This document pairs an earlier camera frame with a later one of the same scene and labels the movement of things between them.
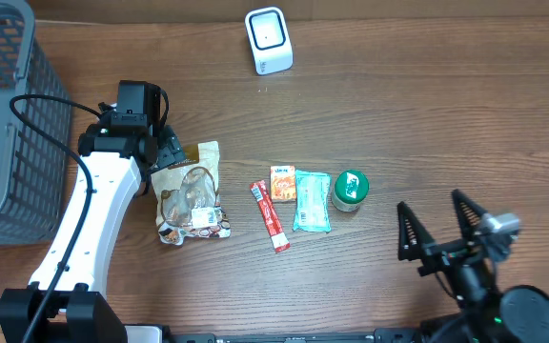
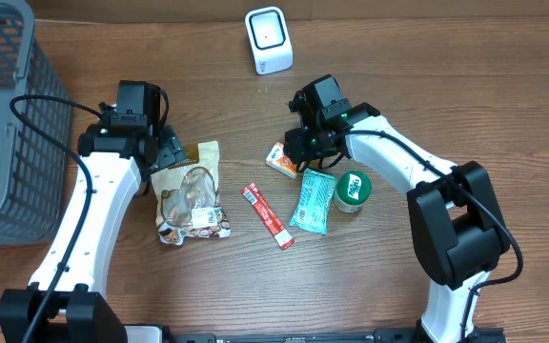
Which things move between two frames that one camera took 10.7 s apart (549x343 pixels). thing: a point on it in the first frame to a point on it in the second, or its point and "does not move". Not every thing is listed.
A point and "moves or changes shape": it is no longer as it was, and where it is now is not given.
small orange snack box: [283, 185] to [278, 161]
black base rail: [380, 335] does not move
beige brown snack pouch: [186, 198] does not move
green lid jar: [351, 188] does not move
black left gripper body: [171, 149] does not move
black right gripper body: [449, 252] to [298, 150]
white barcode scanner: [269, 39] does not move
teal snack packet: [312, 195] does not move
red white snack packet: [271, 216] moves or changes shape
